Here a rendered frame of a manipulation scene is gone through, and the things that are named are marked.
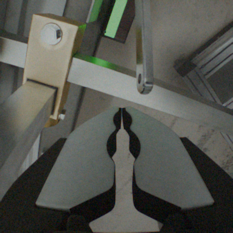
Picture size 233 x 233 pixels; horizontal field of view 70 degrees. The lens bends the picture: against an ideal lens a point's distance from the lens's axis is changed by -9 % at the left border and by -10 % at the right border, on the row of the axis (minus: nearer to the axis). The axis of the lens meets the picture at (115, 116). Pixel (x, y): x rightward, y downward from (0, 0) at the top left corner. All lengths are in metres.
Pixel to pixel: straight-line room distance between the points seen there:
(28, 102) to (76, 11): 0.22
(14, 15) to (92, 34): 0.22
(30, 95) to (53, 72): 0.04
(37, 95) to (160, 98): 0.14
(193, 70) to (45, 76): 0.81
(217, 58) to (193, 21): 0.28
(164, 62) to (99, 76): 0.92
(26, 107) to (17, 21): 0.34
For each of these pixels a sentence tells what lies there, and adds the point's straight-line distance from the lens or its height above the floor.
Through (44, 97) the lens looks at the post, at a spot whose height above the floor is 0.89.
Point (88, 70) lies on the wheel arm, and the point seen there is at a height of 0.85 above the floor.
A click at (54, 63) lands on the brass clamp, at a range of 0.21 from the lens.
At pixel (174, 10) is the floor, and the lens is 1.09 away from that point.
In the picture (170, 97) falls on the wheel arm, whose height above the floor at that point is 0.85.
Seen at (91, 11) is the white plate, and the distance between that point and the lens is 0.26.
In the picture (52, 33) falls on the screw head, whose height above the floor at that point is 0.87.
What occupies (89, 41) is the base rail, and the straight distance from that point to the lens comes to 0.36.
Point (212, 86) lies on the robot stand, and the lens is 1.02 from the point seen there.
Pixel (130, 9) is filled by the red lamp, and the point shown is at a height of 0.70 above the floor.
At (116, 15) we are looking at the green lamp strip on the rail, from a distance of 0.35.
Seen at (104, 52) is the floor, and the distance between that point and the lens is 1.08.
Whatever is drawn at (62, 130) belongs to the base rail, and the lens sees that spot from 0.45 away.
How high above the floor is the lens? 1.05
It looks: 59 degrees down
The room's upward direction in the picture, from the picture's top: 178 degrees counter-clockwise
